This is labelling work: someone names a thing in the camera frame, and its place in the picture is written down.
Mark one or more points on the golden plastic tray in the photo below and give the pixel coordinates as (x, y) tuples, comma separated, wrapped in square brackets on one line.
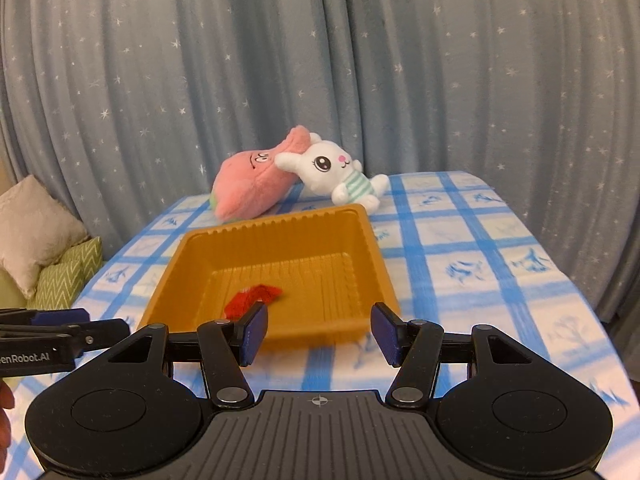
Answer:
[(300, 240)]

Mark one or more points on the green zigzag cushion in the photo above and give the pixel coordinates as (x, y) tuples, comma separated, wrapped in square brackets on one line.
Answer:
[(85, 265), (52, 287)]

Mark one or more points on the red snack packet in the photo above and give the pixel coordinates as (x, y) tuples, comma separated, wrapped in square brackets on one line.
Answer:
[(260, 294)]

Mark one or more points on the beige pillow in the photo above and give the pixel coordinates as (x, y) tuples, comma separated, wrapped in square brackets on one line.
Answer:
[(35, 225)]

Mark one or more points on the grey star curtain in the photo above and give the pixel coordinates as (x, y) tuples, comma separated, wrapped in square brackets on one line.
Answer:
[(500, 60), (175, 60)]

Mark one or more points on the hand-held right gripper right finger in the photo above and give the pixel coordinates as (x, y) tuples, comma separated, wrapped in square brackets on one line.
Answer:
[(385, 332)]

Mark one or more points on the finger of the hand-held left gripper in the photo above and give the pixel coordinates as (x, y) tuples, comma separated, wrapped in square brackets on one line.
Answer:
[(60, 317), (102, 332)]

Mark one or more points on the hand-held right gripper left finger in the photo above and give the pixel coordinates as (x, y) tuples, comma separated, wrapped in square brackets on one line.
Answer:
[(254, 335)]

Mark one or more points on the person's left hand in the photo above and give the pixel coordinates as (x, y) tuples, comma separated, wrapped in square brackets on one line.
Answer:
[(5, 410)]

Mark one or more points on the blue checked tablecloth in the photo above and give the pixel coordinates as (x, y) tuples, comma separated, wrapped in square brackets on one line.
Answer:
[(475, 270)]

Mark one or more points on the pink plush toy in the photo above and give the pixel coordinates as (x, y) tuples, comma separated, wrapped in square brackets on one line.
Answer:
[(250, 185)]

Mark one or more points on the white bunny plush toy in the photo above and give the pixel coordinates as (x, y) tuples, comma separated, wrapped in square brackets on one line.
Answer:
[(325, 165)]

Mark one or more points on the green sofa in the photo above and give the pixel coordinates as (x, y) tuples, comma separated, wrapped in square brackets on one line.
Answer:
[(11, 290)]

